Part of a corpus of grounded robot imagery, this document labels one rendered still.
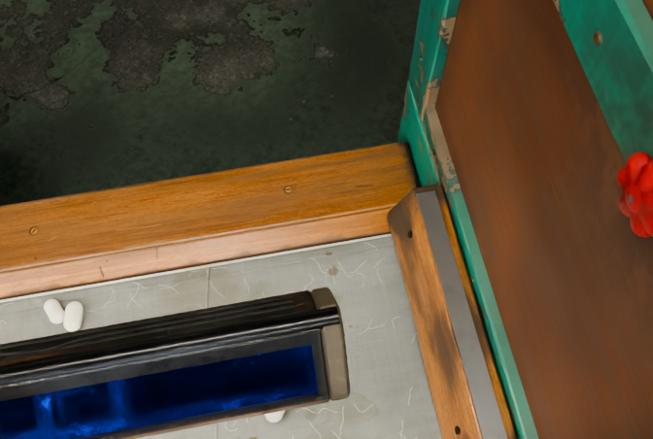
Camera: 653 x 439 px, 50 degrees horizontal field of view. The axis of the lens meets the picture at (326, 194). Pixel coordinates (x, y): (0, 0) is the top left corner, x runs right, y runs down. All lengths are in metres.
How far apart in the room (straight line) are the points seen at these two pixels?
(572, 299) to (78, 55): 1.74
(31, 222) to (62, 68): 1.19
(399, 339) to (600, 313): 0.37
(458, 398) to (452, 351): 0.05
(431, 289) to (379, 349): 0.12
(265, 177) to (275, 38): 1.16
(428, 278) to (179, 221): 0.32
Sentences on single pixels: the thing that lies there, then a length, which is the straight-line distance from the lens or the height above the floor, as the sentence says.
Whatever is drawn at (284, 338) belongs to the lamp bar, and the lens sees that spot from 0.46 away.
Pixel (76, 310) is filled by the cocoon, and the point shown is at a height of 0.76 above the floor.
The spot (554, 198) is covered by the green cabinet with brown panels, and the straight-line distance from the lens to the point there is 0.55.
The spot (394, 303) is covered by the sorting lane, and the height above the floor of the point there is 0.74.
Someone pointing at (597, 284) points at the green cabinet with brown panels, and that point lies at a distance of 0.51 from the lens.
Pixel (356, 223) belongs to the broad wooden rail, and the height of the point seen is 0.75.
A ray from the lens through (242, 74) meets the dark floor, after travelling 1.97.
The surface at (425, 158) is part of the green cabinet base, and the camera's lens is 0.86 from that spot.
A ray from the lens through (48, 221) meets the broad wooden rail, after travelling 0.93.
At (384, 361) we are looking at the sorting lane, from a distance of 0.84.
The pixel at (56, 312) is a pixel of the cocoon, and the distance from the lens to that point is 0.89.
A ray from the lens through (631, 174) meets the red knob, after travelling 0.38.
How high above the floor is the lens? 1.55
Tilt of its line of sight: 62 degrees down
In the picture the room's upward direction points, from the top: straight up
